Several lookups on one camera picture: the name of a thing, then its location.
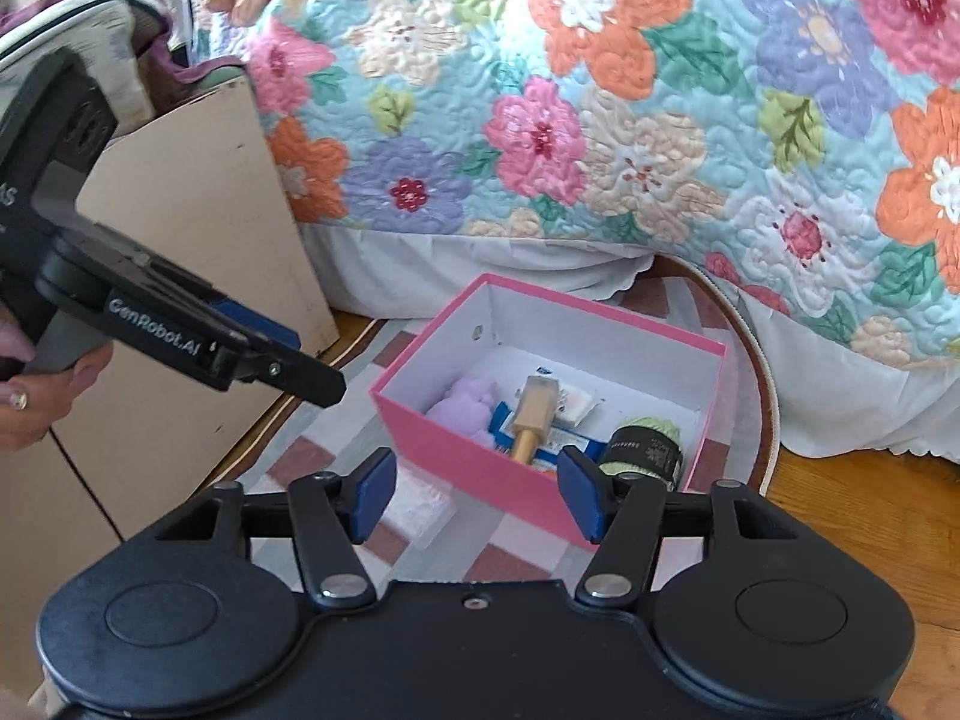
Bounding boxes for white tissue pack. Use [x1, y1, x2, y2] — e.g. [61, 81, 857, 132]
[551, 379, 597, 427]

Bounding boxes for person's left hand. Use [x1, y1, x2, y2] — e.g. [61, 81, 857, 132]
[0, 343, 114, 452]

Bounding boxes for green yarn black label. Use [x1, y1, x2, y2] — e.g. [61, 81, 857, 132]
[599, 416, 683, 491]

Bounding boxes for beige wooden cabinet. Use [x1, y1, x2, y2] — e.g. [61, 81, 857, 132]
[0, 73, 342, 699]

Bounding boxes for foundation bottle gold cap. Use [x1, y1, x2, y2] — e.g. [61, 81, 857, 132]
[511, 376, 560, 465]

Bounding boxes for clear cotton swab box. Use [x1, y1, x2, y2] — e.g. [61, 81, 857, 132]
[381, 463, 457, 550]

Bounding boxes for floral quilt bedspread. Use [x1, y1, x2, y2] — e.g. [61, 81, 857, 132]
[187, 0, 960, 369]

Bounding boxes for white bed skirt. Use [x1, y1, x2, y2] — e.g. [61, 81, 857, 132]
[299, 224, 958, 461]

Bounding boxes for blue packet in box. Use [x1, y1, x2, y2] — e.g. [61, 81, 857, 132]
[490, 401, 607, 468]

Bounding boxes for black cable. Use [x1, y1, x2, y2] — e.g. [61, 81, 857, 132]
[47, 425, 125, 545]

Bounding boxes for purple plush toy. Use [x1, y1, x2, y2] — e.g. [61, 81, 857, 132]
[427, 376, 500, 449]

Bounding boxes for pink storage box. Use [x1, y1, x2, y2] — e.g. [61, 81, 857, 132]
[371, 273, 727, 541]

